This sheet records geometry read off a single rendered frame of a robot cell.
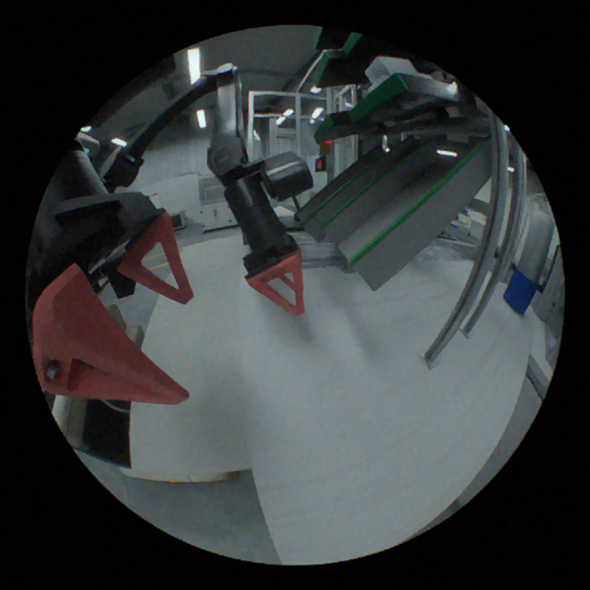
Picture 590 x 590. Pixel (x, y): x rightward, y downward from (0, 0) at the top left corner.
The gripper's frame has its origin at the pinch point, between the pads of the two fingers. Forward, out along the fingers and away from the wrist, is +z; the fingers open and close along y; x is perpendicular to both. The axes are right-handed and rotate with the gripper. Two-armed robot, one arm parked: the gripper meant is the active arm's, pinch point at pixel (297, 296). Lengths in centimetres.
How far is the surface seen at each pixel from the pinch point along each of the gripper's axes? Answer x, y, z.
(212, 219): 216, 486, -199
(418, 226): -14.6, -12.2, -5.0
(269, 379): 6.9, -9.5, 6.0
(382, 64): -20.9, -14.5, -22.4
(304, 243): -4.4, 21.1, -6.2
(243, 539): 70, -51, 87
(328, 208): -10.3, 1.8, -10.4
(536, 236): -94, -3, 17
